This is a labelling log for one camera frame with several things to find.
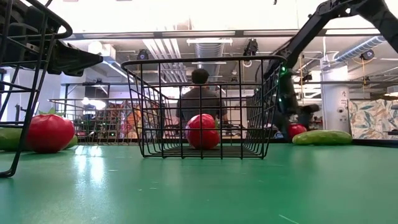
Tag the person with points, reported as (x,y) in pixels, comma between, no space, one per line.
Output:
(192,102)

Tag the white round column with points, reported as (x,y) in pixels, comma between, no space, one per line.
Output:
(335,102)

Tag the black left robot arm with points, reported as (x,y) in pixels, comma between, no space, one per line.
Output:
(7,9)

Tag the shelf with colourful items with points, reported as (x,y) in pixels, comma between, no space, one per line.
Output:
(133,121)

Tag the red plastic tomato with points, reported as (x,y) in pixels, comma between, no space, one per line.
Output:
(297,130)
(51,133)
(208,137)

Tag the grey overhead beam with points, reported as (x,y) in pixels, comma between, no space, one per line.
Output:
(155,35)

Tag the silver ventilation duct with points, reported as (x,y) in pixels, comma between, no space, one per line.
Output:
(209,49)

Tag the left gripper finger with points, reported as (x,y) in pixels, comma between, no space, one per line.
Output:
(71,69)
(77,56)

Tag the green cucumber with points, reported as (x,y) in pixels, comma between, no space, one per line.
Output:
(9,140)
(323,137)

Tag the insulated ceiling pipe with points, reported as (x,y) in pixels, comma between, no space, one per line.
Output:
(357,49)

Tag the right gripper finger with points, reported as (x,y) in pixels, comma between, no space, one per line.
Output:
(306,112)
(281,127)

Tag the white globe lamp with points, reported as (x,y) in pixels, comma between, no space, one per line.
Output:
(94,47)

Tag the leaf patterned partition panel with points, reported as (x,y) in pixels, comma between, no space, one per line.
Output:
(373,118)

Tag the white ceiling light fixture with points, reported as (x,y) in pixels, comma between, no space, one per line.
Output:
(210,41)

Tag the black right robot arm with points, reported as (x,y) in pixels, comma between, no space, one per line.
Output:
(308,31)

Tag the green table mat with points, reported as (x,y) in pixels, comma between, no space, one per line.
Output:
(199,193)

